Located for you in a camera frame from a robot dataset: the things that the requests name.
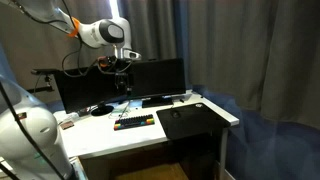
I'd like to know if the narrow grey curtain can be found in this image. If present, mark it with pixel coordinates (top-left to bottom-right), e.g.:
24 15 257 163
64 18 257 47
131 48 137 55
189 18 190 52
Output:
118 0 178 63

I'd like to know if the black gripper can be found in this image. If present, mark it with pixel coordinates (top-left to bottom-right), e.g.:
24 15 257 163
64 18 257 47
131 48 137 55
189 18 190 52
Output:
115 60 134 95

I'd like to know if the black monitor with round base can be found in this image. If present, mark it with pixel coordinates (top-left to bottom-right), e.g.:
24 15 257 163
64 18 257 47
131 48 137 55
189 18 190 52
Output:
53 64 131 117

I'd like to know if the black clamp mount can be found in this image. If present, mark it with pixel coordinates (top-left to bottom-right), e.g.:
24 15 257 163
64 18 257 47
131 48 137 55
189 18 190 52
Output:
30 67 57 94

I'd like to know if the white desk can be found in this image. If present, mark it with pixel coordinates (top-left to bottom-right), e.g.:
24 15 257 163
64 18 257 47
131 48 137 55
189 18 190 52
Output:
53 89 240 180

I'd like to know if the black monitor with rectangular base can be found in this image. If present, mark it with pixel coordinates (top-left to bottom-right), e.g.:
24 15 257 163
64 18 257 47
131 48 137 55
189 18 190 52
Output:
128 58 187 108

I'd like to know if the black mouse pad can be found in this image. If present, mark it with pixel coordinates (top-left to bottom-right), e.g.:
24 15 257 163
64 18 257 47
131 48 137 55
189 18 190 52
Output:
155 102 232 141

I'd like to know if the small dark reddish box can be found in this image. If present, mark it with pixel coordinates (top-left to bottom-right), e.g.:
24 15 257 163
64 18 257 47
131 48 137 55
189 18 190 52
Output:
77 106 92 117

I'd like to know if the black computer mouse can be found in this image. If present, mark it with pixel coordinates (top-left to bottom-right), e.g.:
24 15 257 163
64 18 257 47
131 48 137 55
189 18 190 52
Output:
170 109 182 119

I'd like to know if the wrist camera with orange plug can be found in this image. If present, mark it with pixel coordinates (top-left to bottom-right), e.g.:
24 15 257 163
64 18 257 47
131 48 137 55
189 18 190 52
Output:
97 55 118 69

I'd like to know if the wide grey curtain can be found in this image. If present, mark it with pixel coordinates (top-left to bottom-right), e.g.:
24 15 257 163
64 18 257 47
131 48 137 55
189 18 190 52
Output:
184 0 320 131

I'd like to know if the zigzag patterned card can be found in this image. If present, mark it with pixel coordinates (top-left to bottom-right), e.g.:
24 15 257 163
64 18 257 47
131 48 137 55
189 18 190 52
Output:
59 120 75 131

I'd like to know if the black keyboard with coloured keys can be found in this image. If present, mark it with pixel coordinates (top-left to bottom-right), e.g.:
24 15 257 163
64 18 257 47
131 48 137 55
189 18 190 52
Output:
113 113 156 132

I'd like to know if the clear plastic bag green strip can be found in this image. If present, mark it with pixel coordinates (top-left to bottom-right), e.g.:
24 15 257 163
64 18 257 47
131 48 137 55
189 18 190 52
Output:
108 99 133 118

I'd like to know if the orange cable clip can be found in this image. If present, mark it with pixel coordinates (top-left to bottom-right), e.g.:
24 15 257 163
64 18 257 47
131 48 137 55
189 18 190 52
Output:
68 17 82 38

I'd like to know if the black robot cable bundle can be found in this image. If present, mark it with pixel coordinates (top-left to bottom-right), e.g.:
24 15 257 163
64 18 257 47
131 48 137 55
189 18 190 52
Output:
0 0 134 180

